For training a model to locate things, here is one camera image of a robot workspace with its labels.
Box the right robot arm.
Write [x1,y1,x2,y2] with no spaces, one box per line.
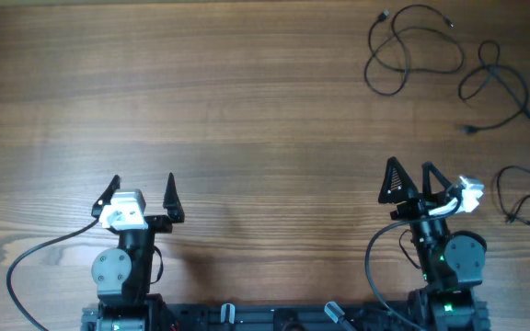
[371,157,491,330]

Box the right camera cable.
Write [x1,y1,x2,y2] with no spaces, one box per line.
[364,197,464,331]

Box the black cable bundle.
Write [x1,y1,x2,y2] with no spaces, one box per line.
[363,3,467,97]

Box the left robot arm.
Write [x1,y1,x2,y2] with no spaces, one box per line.
[80,174,185,331]

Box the camera cable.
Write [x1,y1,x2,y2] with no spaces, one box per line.
[364,197,464,331]
[6,218,101,331]

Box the black cable with knot loop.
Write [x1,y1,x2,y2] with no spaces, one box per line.
[457,40,530,135]

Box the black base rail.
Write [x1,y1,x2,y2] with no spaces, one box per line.
[80,301,491,331]

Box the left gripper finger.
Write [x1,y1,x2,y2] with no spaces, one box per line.
[91,175,121,219]
[163,173,185,223]

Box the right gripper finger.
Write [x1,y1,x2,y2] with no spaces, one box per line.
[378,156,419,204]
[421,161,455,203]

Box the left camera cable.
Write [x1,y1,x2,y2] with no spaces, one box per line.
[6,218,101,331]

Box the thin black forked cable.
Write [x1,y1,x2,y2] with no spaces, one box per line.
[495,165,530,231]

